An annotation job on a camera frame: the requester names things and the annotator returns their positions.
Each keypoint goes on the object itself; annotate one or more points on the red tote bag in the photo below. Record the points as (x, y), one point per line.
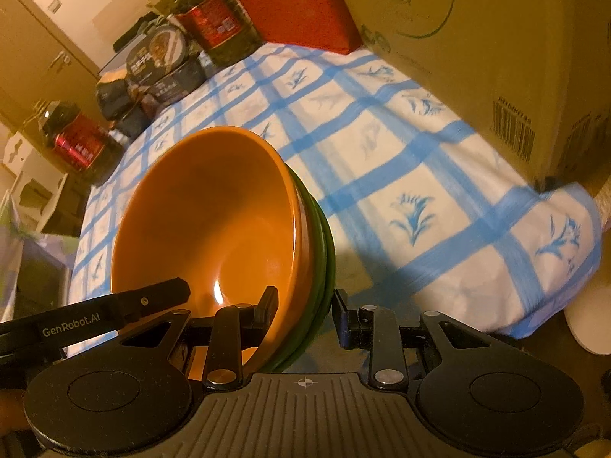
(286, 4)

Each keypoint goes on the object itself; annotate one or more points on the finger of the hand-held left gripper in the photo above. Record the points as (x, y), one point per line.
(152, 298)

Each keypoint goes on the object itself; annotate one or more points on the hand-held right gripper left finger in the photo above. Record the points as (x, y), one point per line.
(269, 307)

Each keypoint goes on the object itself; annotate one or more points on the round instant food bowl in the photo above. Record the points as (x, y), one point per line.
(114, 93)

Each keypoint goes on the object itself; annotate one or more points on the white chair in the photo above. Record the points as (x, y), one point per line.
(28, 176)

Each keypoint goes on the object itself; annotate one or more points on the white round object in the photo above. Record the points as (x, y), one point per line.
(592, 319)

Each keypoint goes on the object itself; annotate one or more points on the black instant rice box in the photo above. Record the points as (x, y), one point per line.
(155, 57)
(179, 83)

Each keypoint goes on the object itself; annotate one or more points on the wall switch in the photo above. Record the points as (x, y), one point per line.
(55, 5)

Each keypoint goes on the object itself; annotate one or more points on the blue checked tablecloth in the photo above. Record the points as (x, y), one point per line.
(382, 162)

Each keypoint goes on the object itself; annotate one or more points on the green plastic bowl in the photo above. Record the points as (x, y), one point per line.
(330, 257)
(312, 248)

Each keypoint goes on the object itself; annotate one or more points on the wooden cabinet door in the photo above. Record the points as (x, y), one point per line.
(38, 57)

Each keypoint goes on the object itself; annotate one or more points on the printed cardboard box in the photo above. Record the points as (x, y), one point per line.
(501, 47)

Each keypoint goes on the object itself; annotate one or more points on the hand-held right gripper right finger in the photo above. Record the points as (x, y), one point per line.
(340, 317)

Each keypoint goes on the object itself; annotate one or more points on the large red-label oil bottle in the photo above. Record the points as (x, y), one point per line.
(81, 145)

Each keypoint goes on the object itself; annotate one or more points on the black instant food bowl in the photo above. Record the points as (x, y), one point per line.
(136, 121)

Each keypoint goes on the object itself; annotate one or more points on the orange plastic bowl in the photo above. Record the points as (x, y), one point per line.
(205, 219)

